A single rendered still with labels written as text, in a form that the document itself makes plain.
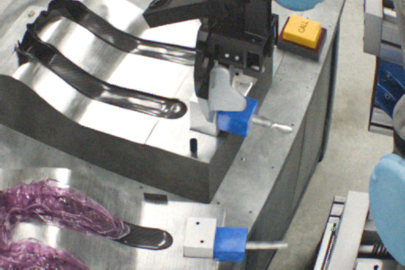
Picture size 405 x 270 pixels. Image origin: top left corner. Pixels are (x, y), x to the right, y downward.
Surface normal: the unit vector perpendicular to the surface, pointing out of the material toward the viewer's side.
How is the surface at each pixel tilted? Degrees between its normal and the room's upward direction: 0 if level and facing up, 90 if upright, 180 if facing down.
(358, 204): 0
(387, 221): 97
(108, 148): 90
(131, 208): 17
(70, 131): 90
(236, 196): 0
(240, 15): 91
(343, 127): 0
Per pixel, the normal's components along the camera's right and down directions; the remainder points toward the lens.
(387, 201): -0.87, 0.44
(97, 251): 0.47, -0.58
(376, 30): -0.26, 0.69
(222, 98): -0.38, 0.53
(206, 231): -0.01, -0.70
